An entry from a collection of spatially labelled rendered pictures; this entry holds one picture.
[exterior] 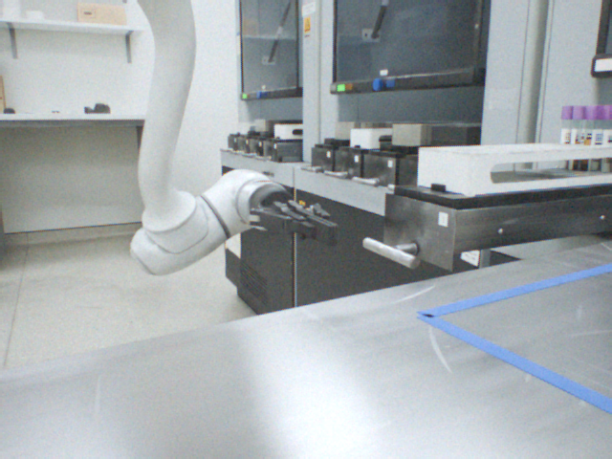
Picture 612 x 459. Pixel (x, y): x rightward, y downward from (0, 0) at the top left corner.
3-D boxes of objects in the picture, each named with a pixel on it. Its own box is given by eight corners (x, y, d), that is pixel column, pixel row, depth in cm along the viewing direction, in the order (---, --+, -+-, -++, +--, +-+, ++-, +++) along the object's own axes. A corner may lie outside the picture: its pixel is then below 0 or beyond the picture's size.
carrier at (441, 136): (472, 155, 109) (474, 126, 107) (465, 156, 108) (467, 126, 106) (436, 151, 119) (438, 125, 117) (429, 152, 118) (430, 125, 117)
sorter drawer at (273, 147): (411, 153, 222) (412, 132, 220) (432, 156, 210) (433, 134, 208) (252, 160, 192) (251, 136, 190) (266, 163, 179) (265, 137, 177)
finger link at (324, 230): (311, 215, 76) (306, 216, 75) (333, 225, 70) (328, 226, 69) (311, 235, 76) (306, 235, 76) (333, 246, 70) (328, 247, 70)
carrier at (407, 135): (426, 150, 122) (427, 124, 121) (420, 151, 121) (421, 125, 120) (397, 147, 132) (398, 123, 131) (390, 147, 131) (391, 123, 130)
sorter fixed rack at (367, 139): (434, 148, 155) (435, 127, 154) (457, 150, 146) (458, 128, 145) (349, 151, 143) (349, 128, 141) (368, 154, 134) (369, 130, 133)
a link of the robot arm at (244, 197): (280, 176, 97) (293, 180, 92) (280, 223, 99) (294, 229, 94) (233, 179, 93) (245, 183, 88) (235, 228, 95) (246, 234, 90)
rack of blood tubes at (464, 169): (569, 182, 80) (574, 142, 79) (633, 191, 71) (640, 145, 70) (414, 195, 67) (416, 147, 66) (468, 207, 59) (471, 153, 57)
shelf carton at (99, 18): (78, 22, 325) (76, 2, 322) (77, 28, 344) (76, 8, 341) (126, 26, 336) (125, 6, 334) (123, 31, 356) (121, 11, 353)
